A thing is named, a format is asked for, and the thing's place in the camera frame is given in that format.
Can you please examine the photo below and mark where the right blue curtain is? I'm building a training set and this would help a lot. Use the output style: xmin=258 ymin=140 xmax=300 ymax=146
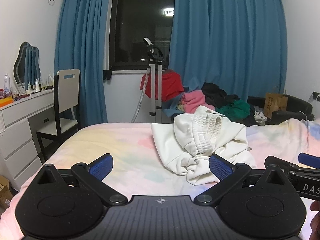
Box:
xmin=169 ymin=0 xmax=287 ymax=100

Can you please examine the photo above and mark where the black garment pile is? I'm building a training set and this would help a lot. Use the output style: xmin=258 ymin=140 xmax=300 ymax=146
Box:
xmin=201 ymin=82 xmax=240 ymax=108

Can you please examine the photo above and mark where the left blue curtain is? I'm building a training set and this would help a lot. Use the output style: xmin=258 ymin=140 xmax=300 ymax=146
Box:
xmin=54 ymin=0 xmax=109 ymax=127

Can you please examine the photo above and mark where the black leather armchair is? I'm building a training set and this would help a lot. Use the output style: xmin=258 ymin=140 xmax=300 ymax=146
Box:
xmin=247 ymin=94 xmax=315 ymax=125

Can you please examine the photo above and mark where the cardboard box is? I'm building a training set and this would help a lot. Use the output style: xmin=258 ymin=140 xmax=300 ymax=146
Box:
xmin=0 ymin=176 xmax=13 ymax=210

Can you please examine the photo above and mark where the white spray bottle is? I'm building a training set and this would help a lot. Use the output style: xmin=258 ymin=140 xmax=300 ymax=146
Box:
xmin=4 ymin=74 xmax=11 ymax=95

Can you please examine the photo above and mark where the red garment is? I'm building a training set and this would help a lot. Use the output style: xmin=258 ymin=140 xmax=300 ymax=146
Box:
xmin=140 ymin=69 xmax=184 ymax=102

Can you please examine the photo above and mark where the pink garment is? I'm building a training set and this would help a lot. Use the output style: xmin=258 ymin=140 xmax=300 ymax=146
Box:
xmin=180 ymin=90 xmax=215 ymax=113

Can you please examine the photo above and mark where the dark window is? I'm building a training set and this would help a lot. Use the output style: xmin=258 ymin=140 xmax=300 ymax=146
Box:
xmin=109 ymin=0 xmax=174 ymax=71

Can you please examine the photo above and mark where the white dressing table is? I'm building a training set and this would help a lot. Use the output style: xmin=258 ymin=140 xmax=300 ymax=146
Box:
xmin=1 ymin=89 xmax=54 ymax=191

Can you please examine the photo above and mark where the blue garment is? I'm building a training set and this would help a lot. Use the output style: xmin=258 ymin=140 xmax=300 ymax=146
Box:
xmin=162 ymin=98 xmax=183 ymax=118

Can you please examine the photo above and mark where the white zip hoodie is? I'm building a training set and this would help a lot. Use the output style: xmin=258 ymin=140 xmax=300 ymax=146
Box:
xmin=151 ymin=106 xmax=257 ymax=186

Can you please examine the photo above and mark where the green garment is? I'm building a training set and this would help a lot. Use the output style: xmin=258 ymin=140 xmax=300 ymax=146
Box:
xmin=216 ymin=99 xmax=250 ymax=121

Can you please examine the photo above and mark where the brown paper bag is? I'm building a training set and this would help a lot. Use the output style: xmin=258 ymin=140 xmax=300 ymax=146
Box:
xmin=264 ymin=93 xmax=288 ymax=119

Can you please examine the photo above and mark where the white and black chair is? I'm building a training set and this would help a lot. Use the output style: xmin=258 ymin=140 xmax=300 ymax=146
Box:
xmin=36 ymin=69 xmax=80 ymax=161

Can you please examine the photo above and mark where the wavy vanity mirror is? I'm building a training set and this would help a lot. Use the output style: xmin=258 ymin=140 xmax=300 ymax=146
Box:
xmin=13 ymin=42 xmax=41 ymax=91

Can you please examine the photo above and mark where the white garment steamer stand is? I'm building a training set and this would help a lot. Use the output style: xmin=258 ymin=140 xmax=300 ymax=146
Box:
xmin=131 ymin=37 xmax=164 ymax=123

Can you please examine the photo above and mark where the person's right hand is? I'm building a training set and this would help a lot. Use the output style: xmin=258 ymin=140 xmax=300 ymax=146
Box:
xmin=309 ymin=201 xmax=320 ymax=240

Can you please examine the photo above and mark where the pastel tie-dye bed sheet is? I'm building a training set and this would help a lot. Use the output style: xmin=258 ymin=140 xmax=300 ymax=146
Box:
xmin=1 ymin=119 xmax=319 ymax=239

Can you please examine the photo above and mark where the white patterned clothing item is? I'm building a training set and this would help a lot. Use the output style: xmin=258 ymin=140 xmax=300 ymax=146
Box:
xmin=254 ymin=111 xmax=267 ymax=124

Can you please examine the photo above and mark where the blue curtain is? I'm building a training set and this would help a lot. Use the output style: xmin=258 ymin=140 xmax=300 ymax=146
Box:
xmin=169 ymin=0 xmax=287 ymax=100
xmin=54 ymin=0 xmax=109 ymax=127

